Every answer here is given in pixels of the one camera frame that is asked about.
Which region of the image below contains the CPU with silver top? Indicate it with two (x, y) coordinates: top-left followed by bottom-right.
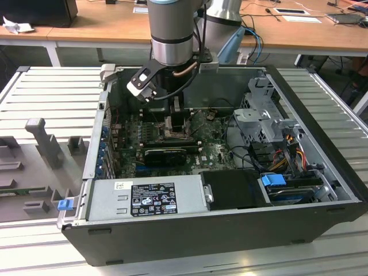
(166, 126), (188, 138)

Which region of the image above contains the CPU socket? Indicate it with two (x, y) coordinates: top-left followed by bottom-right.
(157, 120), (194, 142)

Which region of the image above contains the pale blue teach pendant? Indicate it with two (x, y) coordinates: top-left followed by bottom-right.
(215, 25), (246, 66)

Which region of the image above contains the black graphics card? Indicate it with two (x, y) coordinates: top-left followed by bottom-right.
(143, 148), (187, 169)

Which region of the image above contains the green motherboard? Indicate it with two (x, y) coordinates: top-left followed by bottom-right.
(110, 109), (248, 179)

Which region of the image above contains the silver metal drive cage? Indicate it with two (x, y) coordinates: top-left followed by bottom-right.
(232, 76), (305, 150)

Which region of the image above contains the black plastic shroud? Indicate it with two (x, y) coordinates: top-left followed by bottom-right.
(200, 169), (273, 211)

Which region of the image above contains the silver power supply unit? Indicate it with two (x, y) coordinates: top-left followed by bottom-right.
(78, 174), (214, 222)

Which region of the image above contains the white framed tablet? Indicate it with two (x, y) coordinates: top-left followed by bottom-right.
(273, 7), (311, 15)

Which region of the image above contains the white paper sheet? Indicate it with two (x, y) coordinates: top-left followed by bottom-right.
(281, 14), (323, 24)

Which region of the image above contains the large black box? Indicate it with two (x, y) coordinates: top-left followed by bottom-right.
(0, 0), (79, 29)

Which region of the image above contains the open desktop PC case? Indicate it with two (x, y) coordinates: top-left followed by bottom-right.
(56, 63), (368, 267)

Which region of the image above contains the blue case latch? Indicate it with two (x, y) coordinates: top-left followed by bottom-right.
(57, 200), (74, 213)

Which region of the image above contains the gray parts rack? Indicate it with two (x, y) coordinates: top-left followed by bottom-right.
(0, 117), (90, 224)

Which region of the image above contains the hard disk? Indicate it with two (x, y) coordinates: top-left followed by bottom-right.
(267, 186), (317, 206)

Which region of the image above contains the crumpled white paper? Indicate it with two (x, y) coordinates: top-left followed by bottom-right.
(2, 16), (36, 35)

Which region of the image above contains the dark notebook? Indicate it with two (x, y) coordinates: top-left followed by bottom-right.
(325, 13), (365, 26)

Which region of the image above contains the copper coloured cable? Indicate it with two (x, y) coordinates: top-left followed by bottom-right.
(172, 63), (200, 79)

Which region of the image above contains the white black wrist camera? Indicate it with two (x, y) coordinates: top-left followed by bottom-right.
(126, 59), (167, 104)

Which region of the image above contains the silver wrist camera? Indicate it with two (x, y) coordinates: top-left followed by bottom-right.
(198, 51), (220, 72)

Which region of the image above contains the thin black wire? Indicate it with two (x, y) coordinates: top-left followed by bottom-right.
(212, 98), (236, 112)

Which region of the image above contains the thin red wire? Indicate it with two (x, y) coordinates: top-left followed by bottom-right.
(110, 105), (122, 129)

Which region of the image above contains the dark data cable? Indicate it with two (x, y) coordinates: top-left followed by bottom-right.
(224, 116), (241, 169)
(229, 145), (256, 169)

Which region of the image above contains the wooden desk white frame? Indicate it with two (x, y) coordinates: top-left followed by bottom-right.
(47, 0), (368, 68)
(0, 0), (79, 67)

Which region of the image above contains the blue cable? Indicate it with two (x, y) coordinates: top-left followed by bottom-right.
(248, 27), (265, 64)

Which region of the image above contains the yellow red black wire bundle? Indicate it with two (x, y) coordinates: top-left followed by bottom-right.
(270, 143), (310, 172)

